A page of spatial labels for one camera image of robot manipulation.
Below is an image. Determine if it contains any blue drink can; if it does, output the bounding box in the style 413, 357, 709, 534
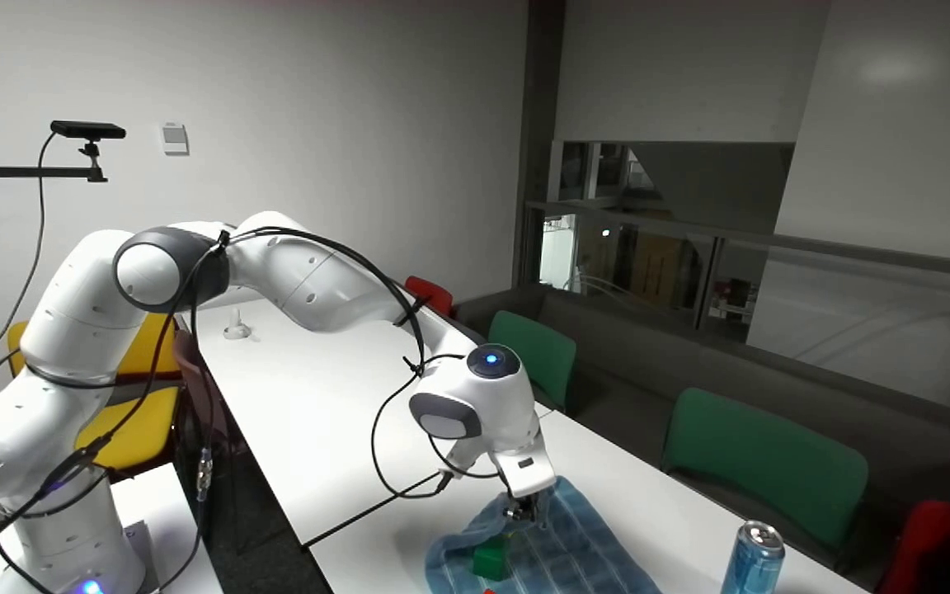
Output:
719, 519, 788, 594

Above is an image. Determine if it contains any blue striped towel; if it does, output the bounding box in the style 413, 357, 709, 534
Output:
424, 474, 667, 594

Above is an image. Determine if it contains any green block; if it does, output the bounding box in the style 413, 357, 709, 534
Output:
470, 539, 507, 581

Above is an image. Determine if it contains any red chair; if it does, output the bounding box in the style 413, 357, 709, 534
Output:
874, 500, 950, 594
403, 274, 458, 323

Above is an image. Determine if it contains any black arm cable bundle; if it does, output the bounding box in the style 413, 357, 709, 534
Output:
0, 240, 230, 594

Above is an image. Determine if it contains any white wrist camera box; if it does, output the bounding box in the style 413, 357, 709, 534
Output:
491, 444, 561, 502

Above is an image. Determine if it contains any white wall switch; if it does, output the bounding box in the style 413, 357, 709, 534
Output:
158, 119, 195, 160

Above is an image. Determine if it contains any black camera cable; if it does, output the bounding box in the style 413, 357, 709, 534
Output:
0, 130, 64, 400

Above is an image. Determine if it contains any grey bench seat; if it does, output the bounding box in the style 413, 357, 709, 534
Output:
454, 288, 950, 573

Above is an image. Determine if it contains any green chair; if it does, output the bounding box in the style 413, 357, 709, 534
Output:
661, 387, 872, 552
485, 306, 581, 414

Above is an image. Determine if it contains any black stereo camera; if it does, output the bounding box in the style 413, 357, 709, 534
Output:
46, 115, 128, 141

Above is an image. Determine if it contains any yellow chair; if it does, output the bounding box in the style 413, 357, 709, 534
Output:
6, 312, 187, 474

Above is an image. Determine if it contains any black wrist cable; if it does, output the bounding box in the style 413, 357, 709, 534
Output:
220, 224, 523, 505

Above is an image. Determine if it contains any black camera boom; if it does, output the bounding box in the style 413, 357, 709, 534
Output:
0, 140, 114, 191

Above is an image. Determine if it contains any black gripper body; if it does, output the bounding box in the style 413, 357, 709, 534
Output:
498, 491, 543, 519

